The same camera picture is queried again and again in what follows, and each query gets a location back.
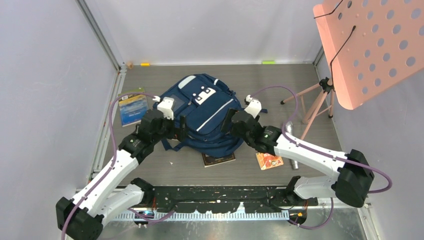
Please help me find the navy blue backpack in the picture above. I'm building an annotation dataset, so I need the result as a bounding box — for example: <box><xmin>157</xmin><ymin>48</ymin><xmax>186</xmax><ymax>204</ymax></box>
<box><xmin>152</xmin><ymin>73</ymin><xmax>269</xmax><ymax>159</ymax></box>

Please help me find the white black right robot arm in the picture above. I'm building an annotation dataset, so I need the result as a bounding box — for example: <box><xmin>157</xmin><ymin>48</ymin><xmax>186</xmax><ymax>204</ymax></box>
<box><xmin>222</xmin><ymin>109</ymin><xmax>375</xmax><ymax>208</ymax></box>

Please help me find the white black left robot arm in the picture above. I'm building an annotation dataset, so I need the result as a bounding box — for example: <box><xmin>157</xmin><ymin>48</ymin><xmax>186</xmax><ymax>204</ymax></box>
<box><xmin>56</xmin><ymin>109</ymin><xmax>189</xmax><ymax>240</ymax></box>

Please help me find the blue green landscape book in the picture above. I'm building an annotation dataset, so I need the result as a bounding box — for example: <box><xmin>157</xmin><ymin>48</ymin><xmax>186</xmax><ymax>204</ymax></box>
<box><xmin>118</xmin><ymin>92</ymin><xmax>149</xmax><ymax>127</ymax></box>

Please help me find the dark Three Days book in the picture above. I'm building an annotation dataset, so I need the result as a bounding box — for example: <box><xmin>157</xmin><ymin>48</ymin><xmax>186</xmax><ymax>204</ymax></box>
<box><xmin>201</xmin><ymin>153</ymin><xmax>236</xmax><ymax>168</ymax></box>

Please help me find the orange spiral notepad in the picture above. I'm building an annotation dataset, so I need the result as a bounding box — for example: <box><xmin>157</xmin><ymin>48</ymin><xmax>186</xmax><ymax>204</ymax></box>
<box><xmin>255</xmin><ymin>152</ymin><xmax>284</xmax><ymax>171</ymax></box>

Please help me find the silver metal cylinder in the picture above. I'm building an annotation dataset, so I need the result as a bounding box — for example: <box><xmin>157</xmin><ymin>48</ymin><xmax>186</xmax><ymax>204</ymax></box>
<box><xmin>284</xmin><ymin>121</ymin><xmax>299</xmax><ymax>170</ymax></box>

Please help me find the yellow tape piece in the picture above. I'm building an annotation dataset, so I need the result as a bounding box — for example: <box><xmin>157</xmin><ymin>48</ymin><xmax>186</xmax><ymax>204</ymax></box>
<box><xmin>140</xmin><ymin>62</ymin><xmax>151</xmax><ymax>67</ymax></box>

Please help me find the green tape piece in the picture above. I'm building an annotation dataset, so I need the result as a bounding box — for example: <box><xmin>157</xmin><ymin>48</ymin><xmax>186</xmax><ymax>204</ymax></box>
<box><xmin>261</xmin><ymin>60</ymin><xmax>276</xmax><ymax>65</ymax></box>

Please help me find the small wooden cube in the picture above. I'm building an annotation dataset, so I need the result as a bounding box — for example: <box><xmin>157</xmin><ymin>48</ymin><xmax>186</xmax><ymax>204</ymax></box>
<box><xmin>125</xmin><ymin>61</ymin><xmax>134</xmax><ymax>69</ymax></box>

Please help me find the pink perforated stand board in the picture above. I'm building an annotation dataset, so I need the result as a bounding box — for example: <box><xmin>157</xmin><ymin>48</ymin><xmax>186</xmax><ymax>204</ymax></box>
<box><xmin>313</xmin><ymin>0</ymin><xmax>424</xmax><ymax>110</ymax></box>

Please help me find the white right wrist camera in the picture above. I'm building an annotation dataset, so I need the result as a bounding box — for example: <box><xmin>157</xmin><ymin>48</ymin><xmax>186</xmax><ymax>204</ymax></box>
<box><xmin>244</xmin><ymin>95</ymin><xmax>262</xmax><ymax>118</ymax></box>

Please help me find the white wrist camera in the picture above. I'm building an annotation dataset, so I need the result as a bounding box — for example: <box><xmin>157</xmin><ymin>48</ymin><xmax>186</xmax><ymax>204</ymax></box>
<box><xmin>153</xmin><ymin>96</ymin><xmax>175</xmax><ymax>120</ymax></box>
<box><xmin>244</xmin><ymin>95</ymin><xmax>262</xmax><ymax>118</ymax></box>

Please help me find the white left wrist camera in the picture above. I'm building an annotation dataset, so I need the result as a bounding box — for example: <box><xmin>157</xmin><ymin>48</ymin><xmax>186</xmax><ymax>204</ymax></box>
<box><xmin>153</xmin><ymin>96</ymin><xmax>175</xmax><ymax>120</ymax></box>

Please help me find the aluminium frame rail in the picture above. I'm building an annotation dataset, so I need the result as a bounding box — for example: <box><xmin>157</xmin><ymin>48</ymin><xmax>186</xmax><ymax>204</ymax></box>
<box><xmin>75</xmin><ymin>0</ymin><xmax>121</xmax><ymax>72</ymax></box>

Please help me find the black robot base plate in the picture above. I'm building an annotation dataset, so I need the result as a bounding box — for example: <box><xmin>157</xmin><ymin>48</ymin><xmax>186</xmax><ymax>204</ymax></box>
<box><xmin>137</xmin><ymin>185</ymin><xmax>318</xmax><ymax>214</ymax></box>

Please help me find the black thin stand cable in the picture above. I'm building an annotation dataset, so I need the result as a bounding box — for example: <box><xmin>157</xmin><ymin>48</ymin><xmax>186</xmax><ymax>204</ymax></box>
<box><xmin>313</xmin><ymin>0</ymin><xmax>357</xmax><ymax>90</ymax></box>

